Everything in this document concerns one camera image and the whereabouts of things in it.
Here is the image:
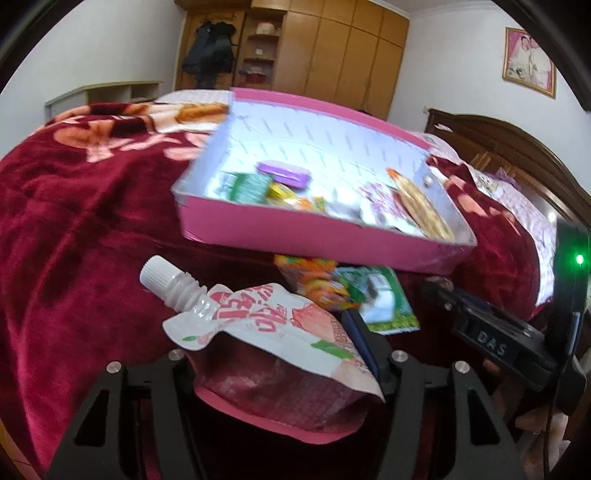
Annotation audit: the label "yellow snack packet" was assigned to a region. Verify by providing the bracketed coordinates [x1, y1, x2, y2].
[267, 182, 301, 204]

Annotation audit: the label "pink cardboard box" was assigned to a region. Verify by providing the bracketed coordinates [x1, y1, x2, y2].
[172, 87, 478, 273]

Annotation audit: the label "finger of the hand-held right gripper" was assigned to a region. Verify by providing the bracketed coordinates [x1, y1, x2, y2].
[420, 277, 490, 324]

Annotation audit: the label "dark green snack packet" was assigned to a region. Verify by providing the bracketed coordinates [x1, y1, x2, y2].
[335, 265, 420, 334]

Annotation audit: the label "cracker print snack packet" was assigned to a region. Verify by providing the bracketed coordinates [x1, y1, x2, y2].
[387, 168, 455, 241]

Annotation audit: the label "dark hanging coats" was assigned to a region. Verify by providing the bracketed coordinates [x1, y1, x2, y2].
[181, 21, 237, 89]

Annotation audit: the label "pink spouted drink pouch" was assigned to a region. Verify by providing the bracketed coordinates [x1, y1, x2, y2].
[140, 255, 386, 444]

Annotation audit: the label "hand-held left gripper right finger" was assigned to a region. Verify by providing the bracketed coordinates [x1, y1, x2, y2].
[342, 309, 527, 480]

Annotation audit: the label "wooden wardrobe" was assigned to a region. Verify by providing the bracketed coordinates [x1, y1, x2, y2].
[174, 0, 411, 121]

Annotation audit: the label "grey open shelf unit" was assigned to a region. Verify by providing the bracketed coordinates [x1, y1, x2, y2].
[44, 80, 163, 120]

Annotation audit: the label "person's right hand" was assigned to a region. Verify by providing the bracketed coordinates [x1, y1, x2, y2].
[482, 357, 571, 437]

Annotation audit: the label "red floral blanket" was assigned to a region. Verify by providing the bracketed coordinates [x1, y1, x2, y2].
[0, 102, 543, 480]

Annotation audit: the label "rainbow striped snack packet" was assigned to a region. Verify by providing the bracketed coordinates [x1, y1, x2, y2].
[274, 255, 356, 310]

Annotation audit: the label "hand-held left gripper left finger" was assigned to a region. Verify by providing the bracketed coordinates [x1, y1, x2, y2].
[46, 348, 206, 480]

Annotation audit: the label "dark wooden headboard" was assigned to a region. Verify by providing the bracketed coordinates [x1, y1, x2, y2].
[425, 108, 591, 241]

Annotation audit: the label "purple pink case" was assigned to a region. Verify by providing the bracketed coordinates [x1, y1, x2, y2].
[256, 160, 311, 189]

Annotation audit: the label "framed wall photo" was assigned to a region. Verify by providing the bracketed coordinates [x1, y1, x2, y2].
[502, 27, 557, 100]

